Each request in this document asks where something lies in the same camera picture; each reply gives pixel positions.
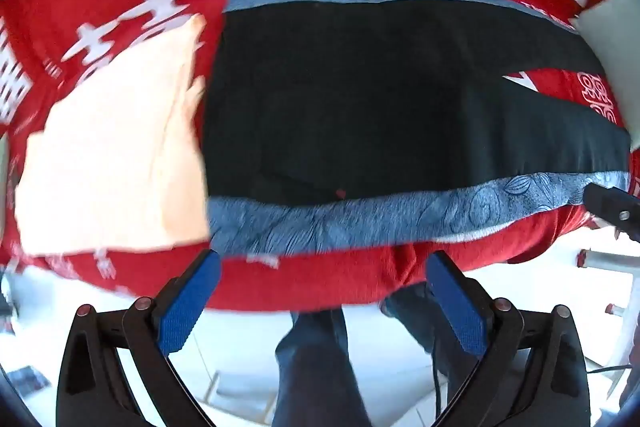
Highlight white metal rack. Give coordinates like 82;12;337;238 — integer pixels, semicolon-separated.
576;249;639;325

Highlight person legs in dark trousers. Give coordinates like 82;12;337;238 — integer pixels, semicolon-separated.
272;283;477;427

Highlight cream folded cloth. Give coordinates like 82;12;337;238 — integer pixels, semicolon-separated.
14;15;208;257

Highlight black cable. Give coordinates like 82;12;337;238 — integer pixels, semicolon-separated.
430;336;445;421

